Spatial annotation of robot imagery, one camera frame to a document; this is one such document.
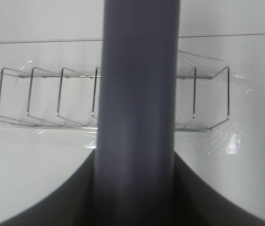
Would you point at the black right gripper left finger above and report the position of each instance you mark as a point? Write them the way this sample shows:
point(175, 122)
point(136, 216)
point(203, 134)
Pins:
point(69, 205)

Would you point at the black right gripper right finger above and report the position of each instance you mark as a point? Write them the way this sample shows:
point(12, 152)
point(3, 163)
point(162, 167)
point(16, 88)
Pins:
point(195, 203)

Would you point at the clear adhesive tape right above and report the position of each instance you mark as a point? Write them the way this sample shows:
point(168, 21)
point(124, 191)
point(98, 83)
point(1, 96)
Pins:
point(204, 101)

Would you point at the metal wire rack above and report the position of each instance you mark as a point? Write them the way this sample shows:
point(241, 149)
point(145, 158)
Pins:
point(57, 97)

